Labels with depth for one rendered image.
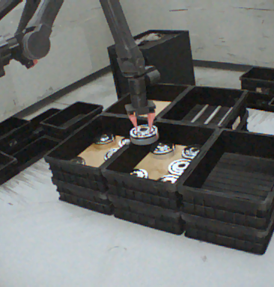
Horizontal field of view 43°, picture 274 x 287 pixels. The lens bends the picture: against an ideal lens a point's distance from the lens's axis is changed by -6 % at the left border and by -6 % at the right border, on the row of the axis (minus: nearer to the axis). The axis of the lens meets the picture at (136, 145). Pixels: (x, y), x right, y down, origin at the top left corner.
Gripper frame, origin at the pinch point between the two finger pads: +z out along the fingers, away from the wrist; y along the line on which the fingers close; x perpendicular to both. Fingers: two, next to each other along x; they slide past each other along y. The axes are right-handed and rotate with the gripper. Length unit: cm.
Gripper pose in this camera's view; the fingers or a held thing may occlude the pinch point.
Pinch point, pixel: (143, 128)
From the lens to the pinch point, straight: 135.9
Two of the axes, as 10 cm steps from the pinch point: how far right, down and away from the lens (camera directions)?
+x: 1.9, 4.3, -8.8
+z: 1.3, 8.8, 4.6
